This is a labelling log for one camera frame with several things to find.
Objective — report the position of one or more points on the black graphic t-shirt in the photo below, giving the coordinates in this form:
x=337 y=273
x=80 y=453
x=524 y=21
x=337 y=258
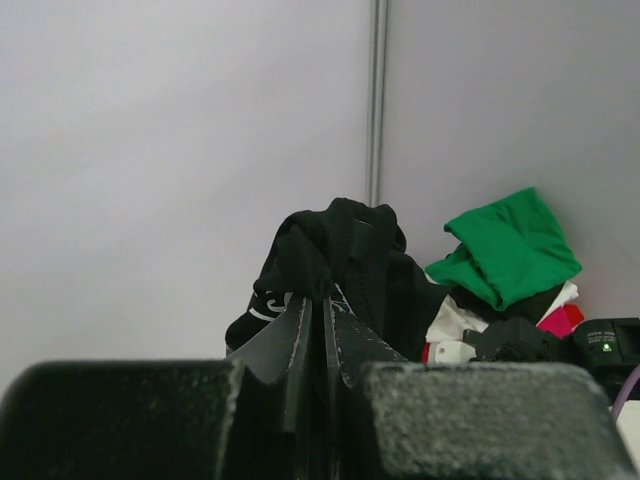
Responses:
x=355 y=250

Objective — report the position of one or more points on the green folded t-shirt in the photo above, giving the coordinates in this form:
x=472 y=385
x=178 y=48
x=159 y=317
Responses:
x=508 y=251

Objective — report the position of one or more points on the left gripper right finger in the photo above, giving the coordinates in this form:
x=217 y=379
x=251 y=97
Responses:
x=349 y=344

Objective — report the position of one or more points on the magenta folded t-shirt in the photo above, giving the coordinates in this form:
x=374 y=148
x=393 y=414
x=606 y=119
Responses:
x=557 y=323

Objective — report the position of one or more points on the black folded t-shirt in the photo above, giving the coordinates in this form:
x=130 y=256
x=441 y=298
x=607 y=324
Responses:
x=530 y=309

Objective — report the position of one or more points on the white folded t-shirt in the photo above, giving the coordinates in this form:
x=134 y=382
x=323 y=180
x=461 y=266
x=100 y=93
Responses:
x=568 y=295

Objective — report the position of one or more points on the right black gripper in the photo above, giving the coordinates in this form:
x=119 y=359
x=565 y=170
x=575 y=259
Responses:
x=517 y=340

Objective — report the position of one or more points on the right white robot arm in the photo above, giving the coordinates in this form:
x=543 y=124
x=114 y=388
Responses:
x=607 y=348

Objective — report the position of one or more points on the right aluminium corner post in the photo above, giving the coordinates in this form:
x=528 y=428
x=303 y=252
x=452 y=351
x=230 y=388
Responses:
x=376 y=91

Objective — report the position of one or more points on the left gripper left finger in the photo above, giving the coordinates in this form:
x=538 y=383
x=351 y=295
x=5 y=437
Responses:
x=276 y=361

